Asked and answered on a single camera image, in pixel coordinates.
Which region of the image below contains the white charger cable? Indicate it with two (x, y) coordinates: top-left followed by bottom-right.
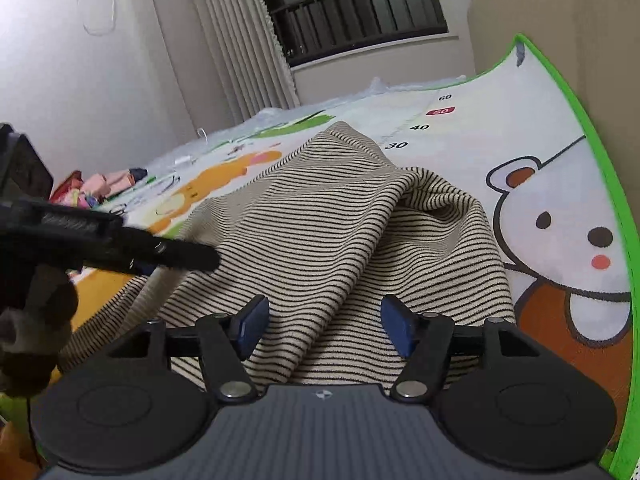
(173, 127), (211, 168)

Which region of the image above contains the cartoon animal play mat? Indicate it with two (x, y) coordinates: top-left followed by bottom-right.
(17, 35), (639, 479)

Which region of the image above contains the beige striped knit garment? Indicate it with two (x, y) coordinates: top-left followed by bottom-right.
(60, 122), (514, 387)

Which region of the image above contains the beige pleated curtain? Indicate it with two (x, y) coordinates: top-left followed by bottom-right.
(194, 0), (300, 122)

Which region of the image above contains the pink clothes pile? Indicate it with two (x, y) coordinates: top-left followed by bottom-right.
(49, 168), (148, 209)

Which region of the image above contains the dark window with railing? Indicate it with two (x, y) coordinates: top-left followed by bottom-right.
(265, 0), (449, 67)

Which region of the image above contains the dark gloved left hand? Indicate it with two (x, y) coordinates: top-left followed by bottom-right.
(1, 266), (78, 398)

